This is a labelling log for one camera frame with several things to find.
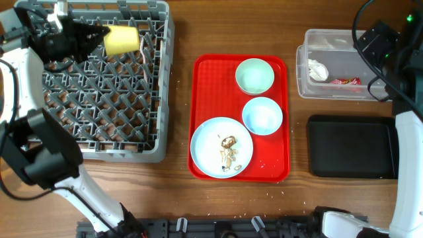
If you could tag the yellow cup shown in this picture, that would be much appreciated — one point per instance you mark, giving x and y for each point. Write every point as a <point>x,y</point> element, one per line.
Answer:
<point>121,39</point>

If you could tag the grey dishwasher rack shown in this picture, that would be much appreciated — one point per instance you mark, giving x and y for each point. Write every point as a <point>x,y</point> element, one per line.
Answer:
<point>104,103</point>

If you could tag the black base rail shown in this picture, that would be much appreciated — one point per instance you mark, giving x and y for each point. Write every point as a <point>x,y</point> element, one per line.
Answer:
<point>293,226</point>

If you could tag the red plastic tray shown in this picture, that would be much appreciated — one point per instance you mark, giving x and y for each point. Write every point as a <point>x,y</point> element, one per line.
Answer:
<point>215,94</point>

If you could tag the pink utensil in rack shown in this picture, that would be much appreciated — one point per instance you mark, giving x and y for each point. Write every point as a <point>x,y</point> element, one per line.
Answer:
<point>144,64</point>

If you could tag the green bowl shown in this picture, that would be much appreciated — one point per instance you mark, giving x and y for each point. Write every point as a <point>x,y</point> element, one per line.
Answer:
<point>254,76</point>

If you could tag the clear plastic bin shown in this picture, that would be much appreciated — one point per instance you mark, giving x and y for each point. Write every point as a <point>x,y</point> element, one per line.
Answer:
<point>334,49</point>

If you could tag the large light blue plate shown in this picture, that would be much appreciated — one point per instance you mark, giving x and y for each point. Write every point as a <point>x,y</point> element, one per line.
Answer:
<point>205,145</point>

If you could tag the black tray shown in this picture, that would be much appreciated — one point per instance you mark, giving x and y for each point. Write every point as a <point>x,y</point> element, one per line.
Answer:
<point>353,147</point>

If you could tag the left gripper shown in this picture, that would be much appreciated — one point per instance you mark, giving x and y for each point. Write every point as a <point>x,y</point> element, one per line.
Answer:
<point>78,33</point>

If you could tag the red snack wrapper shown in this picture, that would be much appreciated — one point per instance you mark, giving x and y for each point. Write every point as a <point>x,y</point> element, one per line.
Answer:
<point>350,81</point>

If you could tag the small light blue bowl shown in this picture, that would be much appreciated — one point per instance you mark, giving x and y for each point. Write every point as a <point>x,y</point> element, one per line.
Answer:
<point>262,116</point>

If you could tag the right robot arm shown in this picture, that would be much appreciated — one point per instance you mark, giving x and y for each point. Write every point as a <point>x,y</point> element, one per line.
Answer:
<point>396,59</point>

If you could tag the food scraps on plate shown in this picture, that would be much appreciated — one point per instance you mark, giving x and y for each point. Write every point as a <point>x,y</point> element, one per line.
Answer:
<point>229,154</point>

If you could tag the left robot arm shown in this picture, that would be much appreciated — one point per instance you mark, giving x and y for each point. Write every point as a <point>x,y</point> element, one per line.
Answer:
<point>33,143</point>

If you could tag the white napkin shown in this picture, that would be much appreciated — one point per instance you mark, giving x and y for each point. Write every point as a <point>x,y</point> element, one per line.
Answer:
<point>317,71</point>

